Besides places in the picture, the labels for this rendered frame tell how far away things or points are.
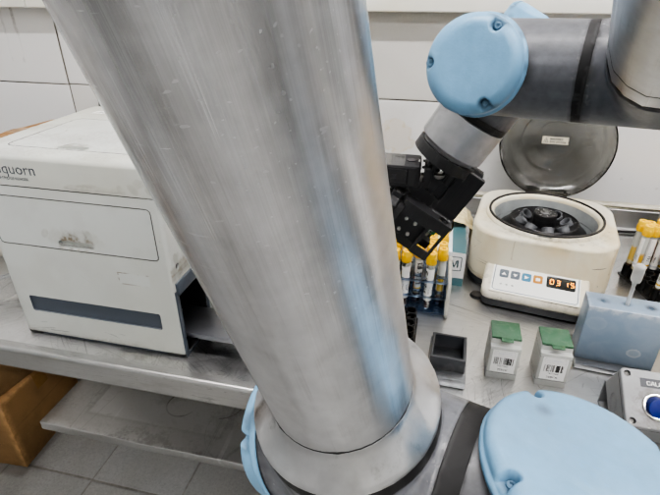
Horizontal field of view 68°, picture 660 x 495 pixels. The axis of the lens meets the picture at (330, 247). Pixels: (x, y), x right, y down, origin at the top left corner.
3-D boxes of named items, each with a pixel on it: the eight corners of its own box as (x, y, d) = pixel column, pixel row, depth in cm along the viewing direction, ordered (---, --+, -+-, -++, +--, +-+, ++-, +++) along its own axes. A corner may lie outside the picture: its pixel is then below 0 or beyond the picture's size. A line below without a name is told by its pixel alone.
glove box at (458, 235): (405, 279, 92) (409, 234, 88) (414, 225, 113) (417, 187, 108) (472, 288, 90) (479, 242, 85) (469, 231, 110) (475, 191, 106)
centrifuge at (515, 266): (457, 301, 86) (466, 239, 80) (478, 231, 110) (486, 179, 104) (609, 333, 78) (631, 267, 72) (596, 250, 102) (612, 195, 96)
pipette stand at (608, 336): (573, 368, 71) (590, 311, 66) (569, 339, 77) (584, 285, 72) (651, 383, 68) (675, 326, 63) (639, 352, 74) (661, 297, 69)
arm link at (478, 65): (589, 4, 32) (596, 24, 41) (423, 5, 37) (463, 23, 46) (563, 129, 34) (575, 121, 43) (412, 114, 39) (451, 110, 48)
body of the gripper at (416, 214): (420, 266, 57) (487, 187, 51) (358, 227, 57) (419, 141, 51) (424, 237, 64) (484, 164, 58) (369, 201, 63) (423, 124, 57)
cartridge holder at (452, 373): (424, 383, 68) (426, 363, 67) (430, 343, 76) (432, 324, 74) (464, 390, 67) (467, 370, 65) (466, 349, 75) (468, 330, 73)
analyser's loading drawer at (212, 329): (166, 339, 74) (160, 311, 71) (188, 313, 79) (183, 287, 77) (297, 360, 69) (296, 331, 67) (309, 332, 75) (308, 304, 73)
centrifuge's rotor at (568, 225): (491, 255, 89) (498, 220, 86) (499, 222, 102) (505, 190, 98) (584, 272, 84) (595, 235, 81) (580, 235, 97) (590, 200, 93)
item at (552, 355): (533, 384, 68) (543, 346, 65) (528, 361, 72) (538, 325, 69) (564, 389, 67) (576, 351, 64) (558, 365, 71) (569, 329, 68)
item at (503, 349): (484, 376, 69) (492, 339, 66) (483, 355, 74) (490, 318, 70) (515, 381, 69) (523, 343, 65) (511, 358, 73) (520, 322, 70)
